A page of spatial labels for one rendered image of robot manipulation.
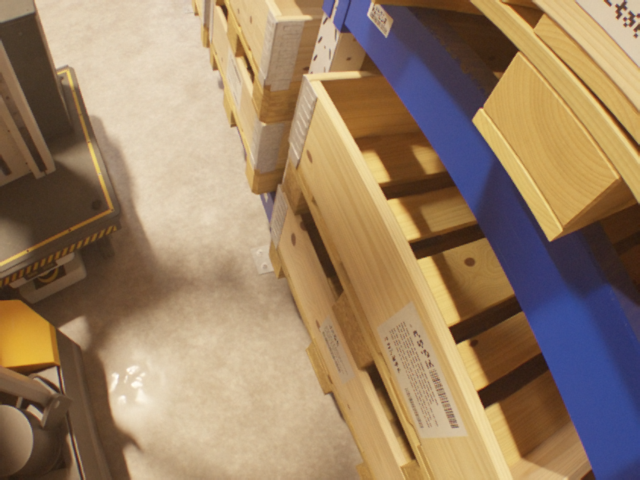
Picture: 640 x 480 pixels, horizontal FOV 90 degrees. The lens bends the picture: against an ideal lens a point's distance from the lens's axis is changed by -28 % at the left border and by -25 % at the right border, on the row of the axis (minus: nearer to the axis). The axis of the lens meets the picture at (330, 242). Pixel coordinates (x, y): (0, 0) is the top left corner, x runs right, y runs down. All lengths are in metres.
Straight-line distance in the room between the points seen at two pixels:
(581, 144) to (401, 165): 0.64
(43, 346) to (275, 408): 0.78
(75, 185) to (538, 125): 1.36
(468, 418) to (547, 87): 0.41
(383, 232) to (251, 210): 1.14
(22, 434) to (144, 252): 0.86
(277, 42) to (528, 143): 0.69
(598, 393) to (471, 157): 0.32
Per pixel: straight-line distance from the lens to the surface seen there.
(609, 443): 0.51
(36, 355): 1.25
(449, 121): 0.54
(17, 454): 1.12
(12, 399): 1.32
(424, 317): 0.56
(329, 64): 0.85
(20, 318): 1.29
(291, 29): 0.94
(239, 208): 1.70
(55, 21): 3.11
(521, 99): 0.38
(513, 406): 0.83
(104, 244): 1.52
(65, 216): 1.41
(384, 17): 0.66
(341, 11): 0.79
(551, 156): 0.37
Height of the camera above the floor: 1.42
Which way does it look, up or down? 58 degrees down
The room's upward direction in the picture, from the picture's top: 25 degrees clockwise
